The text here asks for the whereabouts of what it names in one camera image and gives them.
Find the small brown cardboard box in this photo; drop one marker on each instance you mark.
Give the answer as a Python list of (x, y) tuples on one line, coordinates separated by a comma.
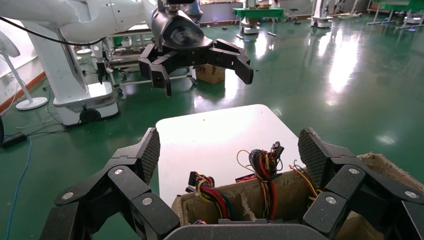
[(210, 74)]

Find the green covered table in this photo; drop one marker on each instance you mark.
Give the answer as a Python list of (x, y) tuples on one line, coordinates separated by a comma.
[(402, 5), (258, 13)]

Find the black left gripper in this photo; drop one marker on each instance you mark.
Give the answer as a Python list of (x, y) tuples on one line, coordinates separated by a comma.
[(179, 36)]

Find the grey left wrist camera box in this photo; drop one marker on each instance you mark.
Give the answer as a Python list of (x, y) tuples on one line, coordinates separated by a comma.
[(179, 1)]

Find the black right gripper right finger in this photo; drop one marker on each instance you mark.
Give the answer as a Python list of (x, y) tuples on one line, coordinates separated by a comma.
[(344, 185)]

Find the black power brick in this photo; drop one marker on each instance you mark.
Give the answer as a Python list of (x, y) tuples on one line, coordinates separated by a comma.
[(15, 139)]

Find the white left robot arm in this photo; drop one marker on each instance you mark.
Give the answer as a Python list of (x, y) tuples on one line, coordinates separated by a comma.
[(116, 13)]

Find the white machine base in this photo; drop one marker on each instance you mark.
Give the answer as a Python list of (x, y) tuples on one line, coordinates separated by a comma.
[(250, 28), (321, 21)]

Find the white pedestal fan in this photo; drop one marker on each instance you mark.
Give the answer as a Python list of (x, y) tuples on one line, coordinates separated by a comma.
[(31, 103)]

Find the white robot column and base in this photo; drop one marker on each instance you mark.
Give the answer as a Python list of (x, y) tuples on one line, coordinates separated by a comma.
[(66, 76)]

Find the white metal trolley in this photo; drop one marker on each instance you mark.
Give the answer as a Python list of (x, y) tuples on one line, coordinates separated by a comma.
[(127, 61)]

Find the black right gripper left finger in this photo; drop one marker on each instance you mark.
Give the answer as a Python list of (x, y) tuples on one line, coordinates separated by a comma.
[(132, 185)]

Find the worn cardboard box with dividers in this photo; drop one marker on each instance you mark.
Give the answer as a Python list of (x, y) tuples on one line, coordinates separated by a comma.
[(288, 198)]

